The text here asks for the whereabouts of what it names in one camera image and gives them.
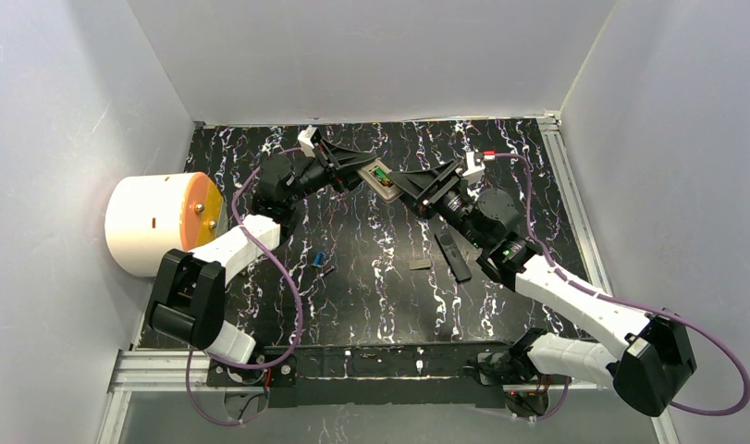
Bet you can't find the white remote control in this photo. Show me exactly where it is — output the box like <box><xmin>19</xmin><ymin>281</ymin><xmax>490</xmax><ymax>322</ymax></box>
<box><xmin>358</xmin><ymin>157</ymin><xmax>403</xmax><ymax>203</ymax></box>

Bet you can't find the grey battery cover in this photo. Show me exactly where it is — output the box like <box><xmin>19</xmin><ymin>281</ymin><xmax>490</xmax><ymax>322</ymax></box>
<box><xmin>409</xmin><ymin>259</ymin><xmax>433</xmax><ymax>271</ymax></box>

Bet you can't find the green battery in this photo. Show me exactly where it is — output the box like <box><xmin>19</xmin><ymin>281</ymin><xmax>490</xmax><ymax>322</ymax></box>
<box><xmin>373</xmin><ymin>169</ymin><xmax>393</xmax><ymax>187</ymax></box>

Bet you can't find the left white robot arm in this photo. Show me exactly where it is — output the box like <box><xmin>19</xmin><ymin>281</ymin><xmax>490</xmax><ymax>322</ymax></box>
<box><xmin>145</xmin><ymin>138</ymin><xmax>377</xmax><ymax>370</ymax></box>

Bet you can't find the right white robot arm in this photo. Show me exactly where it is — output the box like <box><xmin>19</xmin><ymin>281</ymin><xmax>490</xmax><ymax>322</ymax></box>
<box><xmin>387</xmin><ymin>162</ymin><xmax>696</xmax><ymax>417</ymax></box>

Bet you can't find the black remote control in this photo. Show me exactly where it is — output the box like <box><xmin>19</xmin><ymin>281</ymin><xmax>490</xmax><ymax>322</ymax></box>
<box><xmin>435</xmin><ymin>230</ymin><xmax>472</xmax><ymax>283</ymax></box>

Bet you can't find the blue battery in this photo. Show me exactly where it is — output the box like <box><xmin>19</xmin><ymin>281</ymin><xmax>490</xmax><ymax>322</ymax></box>
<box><xmin>312</xmin><ymin>252</ymin><xmax>325</xmax><ymax>267</ymax></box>

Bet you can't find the white orange cylinder container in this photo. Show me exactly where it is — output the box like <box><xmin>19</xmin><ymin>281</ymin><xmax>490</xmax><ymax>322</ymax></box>
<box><xmin>105</xmin><ymin>172</ymin><xmax>227</xmax><ymax>278</ymax></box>

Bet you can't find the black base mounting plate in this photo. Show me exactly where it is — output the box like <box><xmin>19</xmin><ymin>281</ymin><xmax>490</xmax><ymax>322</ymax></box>
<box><xmin>205</xmin><ymin>341</ymin><xmax>572</xmax><ymax>411</ymax></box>

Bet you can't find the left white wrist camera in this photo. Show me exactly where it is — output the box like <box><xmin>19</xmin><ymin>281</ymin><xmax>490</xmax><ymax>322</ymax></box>
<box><xmin>298</xmin><ymin>126</ymin><xmax>317</xmax><ymax>157</ymax></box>

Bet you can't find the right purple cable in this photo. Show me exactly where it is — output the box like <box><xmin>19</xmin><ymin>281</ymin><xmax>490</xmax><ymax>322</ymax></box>
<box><xmin>483</xmin><ymin>151</ymin><xmax>750</xmax><ymax>423</ymax></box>

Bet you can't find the right aluminium frame rail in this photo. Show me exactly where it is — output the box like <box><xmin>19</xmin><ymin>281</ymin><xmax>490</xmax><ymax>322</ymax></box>
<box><xmin>536</xmin><ymin>110</ymin><xmax>682</xmax><ymax>444</ymax></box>

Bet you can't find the aluminium frame rail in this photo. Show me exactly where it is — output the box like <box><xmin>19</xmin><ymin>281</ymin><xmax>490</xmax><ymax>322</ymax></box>
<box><xmin>97</xmin><ymin>344</ymin><xmax>666</xmax><ymax>443</ymax></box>
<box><xmin>536</xmin><ymin>110</ymin><xmax>682</xmax><ymax>444</ymax></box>

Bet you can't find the front aluminium frame rail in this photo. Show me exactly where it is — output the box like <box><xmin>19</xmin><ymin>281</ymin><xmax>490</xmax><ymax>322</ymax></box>
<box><xmin>97</xmin><ymin>344</ymin><xmax>666</xmax><ymax>443</ymax></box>

